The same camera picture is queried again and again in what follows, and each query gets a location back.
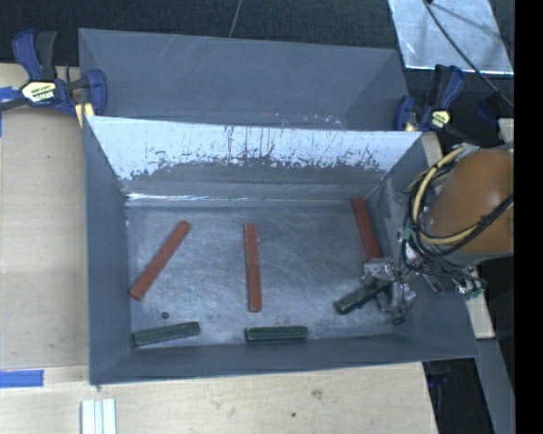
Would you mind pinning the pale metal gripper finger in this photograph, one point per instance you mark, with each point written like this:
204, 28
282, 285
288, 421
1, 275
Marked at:
400, 301
376, 273

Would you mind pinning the dark green block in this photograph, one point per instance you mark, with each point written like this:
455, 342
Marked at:
276, 334
355, 301
165, 333

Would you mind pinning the red-brown flat block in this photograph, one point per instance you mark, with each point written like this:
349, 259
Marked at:
365, 229
253, 267
160, 260

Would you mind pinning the grey metal bin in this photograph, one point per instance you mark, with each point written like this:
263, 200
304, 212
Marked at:
235, 84

